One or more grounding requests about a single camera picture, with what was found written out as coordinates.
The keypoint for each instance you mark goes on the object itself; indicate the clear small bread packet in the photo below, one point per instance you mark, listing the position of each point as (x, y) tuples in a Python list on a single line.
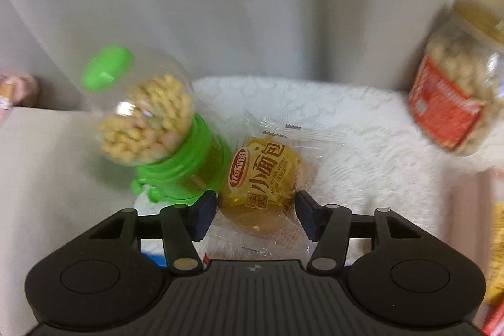
[(272, 160)]

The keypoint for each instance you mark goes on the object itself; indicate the pink gift box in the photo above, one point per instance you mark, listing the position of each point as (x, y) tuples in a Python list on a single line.
[(470, 223)]

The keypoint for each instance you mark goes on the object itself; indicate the glass peanut jar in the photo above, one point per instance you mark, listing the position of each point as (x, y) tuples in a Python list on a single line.
[(457, 95)]

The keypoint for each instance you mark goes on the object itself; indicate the green candy dispenser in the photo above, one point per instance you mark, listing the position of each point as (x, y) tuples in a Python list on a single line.
[(146, 118)]

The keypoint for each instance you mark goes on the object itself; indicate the beige sofa armrest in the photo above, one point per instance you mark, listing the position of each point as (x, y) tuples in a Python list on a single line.
[(54, 185)]

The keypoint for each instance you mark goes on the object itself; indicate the yellow snack bag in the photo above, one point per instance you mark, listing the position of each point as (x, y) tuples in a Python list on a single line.
[(494, 291)]

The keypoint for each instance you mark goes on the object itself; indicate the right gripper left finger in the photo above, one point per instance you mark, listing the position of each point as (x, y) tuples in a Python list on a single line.
[(201, 215)]

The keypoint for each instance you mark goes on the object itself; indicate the blue white snack bag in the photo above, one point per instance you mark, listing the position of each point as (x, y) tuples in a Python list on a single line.
[(158, 259)]

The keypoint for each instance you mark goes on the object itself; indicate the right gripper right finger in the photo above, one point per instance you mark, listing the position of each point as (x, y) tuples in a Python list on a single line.
[(312, 216)]

